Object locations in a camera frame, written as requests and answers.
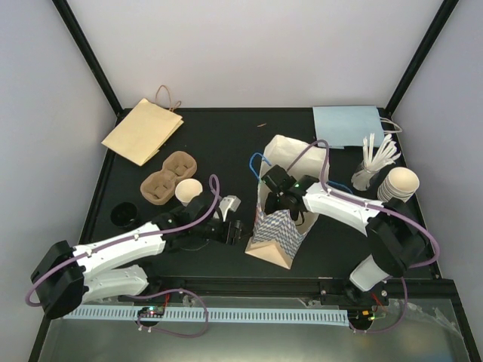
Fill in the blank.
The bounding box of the blue checkered paper bag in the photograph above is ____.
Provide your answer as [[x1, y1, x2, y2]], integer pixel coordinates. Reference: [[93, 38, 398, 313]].
[[245, 135, 326, 269]]

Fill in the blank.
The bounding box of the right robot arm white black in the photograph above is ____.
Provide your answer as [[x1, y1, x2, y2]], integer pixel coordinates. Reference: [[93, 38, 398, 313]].
[[261, 165, 429, 304]]

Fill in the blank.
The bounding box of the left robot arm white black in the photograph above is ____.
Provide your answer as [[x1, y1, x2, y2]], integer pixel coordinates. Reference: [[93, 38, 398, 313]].
[[26, 193, 242, 320]]

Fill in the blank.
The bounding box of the white paper coffee cup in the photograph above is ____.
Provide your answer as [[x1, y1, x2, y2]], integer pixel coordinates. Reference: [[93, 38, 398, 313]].
[[174, 178, 203, 206]]

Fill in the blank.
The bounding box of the light blue paper bag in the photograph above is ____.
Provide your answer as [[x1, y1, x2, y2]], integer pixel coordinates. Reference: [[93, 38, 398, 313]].
[[312, 106, 402, 149]]

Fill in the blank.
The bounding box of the brown cardboard cup carrier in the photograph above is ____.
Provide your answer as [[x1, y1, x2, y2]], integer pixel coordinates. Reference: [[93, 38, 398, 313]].
[[140, 151, 197, 206]]

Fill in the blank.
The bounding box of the stack of paper cups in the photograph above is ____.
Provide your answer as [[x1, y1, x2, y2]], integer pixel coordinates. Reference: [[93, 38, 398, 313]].
[[377, 167, 420, 202]]

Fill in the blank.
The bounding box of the single black lid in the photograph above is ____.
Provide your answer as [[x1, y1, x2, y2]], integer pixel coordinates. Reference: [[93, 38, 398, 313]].
[[110, 202, 138, 229]]

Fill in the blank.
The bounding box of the small electronics board left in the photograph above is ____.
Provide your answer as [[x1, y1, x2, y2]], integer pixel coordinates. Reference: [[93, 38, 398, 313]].
[[137, 306, 165, 321]]

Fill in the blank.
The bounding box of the small electronics board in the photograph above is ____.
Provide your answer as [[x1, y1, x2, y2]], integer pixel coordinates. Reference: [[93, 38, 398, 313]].
[[348, 309, 387, 324], [137, 306, 165, 321]]

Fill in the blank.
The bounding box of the brown kraft paper bag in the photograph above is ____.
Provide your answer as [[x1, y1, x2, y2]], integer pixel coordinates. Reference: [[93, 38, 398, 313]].
[[102, 98, 183, 166]]

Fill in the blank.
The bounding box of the small electronics board right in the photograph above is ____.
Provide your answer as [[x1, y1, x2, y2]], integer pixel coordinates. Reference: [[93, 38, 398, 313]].
[[348, 309, 387, 324]]

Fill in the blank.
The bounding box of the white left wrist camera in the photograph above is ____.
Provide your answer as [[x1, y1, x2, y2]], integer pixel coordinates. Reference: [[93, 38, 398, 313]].
[[215, 195, 241, 221]]

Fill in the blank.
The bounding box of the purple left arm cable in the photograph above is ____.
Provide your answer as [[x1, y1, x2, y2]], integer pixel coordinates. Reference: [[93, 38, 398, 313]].
[[24, 173, 222, 307]]

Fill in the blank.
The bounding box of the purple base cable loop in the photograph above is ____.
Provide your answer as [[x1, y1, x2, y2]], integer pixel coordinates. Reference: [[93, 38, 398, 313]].
[[136, 288, 209, 337]]

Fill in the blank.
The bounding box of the light blue slotted cable duct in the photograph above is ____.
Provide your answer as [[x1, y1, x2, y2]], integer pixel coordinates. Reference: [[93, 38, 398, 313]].
[[65, 305, 349, 327]]

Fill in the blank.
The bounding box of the right black frame post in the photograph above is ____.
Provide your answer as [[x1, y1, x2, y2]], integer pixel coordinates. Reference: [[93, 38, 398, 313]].
[[384, 0, 460, 116]]

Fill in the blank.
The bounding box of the black frame post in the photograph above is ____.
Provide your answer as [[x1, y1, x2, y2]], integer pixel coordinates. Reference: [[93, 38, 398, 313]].
[[384, 0, 460, 116], [52, 0, 124, 117]]

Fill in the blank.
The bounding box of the left black frame post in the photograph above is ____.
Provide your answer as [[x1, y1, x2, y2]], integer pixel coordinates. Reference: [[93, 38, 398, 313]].
[[52, 0, 124, 117]]

